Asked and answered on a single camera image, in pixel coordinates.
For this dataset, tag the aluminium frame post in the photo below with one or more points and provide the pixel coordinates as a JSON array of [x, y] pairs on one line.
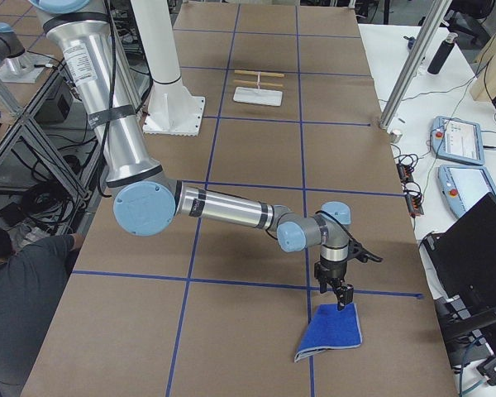
[[432, 21]]

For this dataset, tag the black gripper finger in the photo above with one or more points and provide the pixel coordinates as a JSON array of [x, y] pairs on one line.
[[323, 283], [345, 295]]

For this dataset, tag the near teach pendant tablet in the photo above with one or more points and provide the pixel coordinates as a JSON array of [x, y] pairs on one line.
[[464, 185]]

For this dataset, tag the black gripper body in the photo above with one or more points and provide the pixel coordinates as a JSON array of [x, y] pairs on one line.
[[331, 270]]

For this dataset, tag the blue microfiber towel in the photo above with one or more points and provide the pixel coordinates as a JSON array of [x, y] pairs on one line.
[[330, 329]]

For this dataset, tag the far teach pendant tablet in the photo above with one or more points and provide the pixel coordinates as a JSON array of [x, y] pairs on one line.
[[457, 140]]

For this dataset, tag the white towel rack base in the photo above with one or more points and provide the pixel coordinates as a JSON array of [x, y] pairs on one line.
[[258, 96]]

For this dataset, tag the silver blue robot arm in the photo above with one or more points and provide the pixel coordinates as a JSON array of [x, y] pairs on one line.
[[16, 64], [145, 199]]

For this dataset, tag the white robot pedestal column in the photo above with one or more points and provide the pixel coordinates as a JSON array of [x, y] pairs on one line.
[[172, 109]]

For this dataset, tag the person in grey shirt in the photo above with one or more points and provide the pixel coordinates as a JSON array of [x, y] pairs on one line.
[[32, 281]]

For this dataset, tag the teach pendant tablet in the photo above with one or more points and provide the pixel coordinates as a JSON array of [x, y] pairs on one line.
[[464, 185], [457, 140]]

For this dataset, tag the right wooden rack rod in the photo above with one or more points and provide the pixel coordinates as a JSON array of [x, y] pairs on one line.
[[259, 73]]

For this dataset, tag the small silver cylinder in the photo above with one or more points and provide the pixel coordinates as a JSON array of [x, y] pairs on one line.
[[395, 136]]

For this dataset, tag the black water bottle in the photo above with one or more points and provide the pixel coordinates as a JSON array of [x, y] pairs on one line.
[[442, 53]]

